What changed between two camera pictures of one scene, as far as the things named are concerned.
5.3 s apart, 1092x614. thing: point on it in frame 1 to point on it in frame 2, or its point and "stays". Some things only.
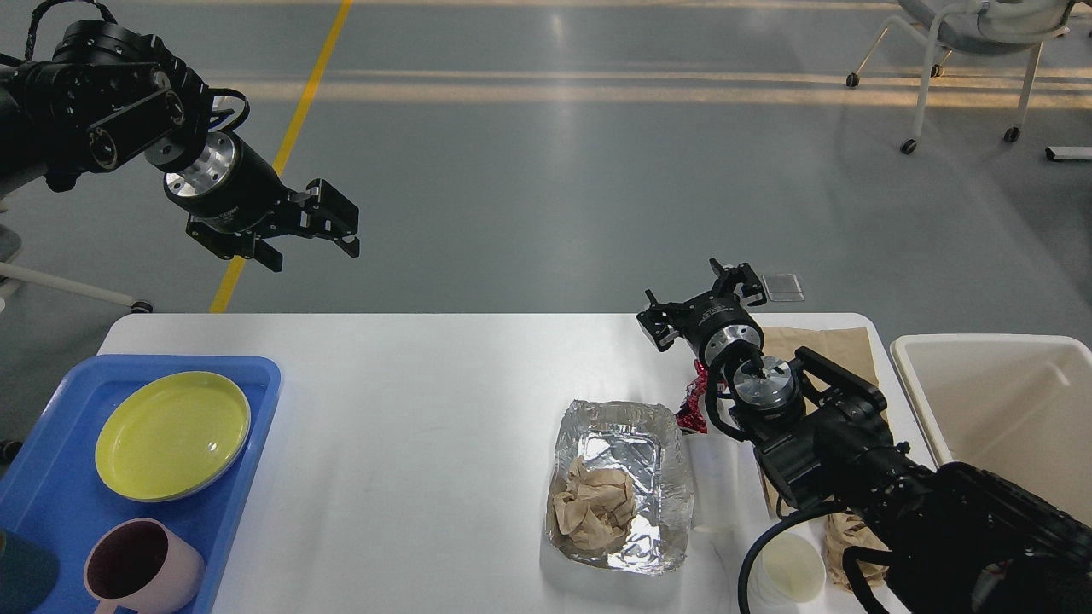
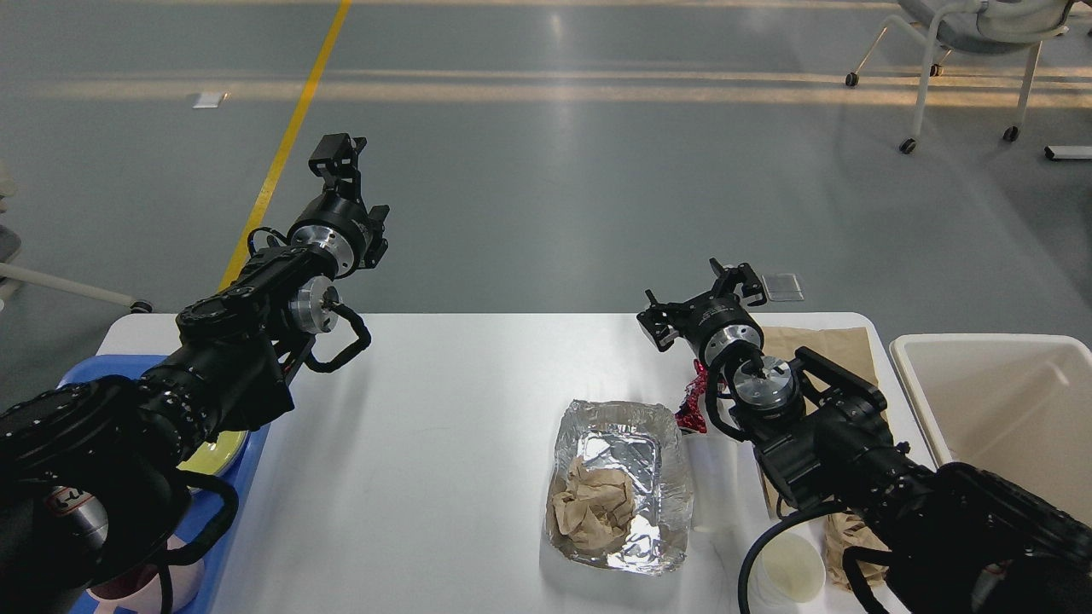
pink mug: x=139 y=564 stays
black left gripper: x=236 y=185 to x=339 y=220
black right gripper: x=712 y=320 stays
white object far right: x=1069 y=153 stays
